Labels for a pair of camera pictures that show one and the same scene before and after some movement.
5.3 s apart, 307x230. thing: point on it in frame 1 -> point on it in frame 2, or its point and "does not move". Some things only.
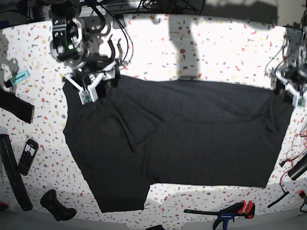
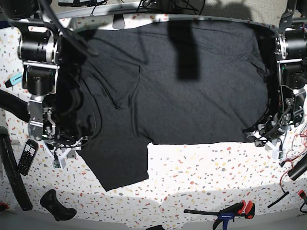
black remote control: x=27 y=158 does not move
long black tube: x=14 y=174 does not move
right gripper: x=66 y=47 -> x=41 y=125
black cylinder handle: x=299 y=169 does not move
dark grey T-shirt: x=144 y=131 -> x=135 y=83
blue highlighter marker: x=17 y=78 does not move
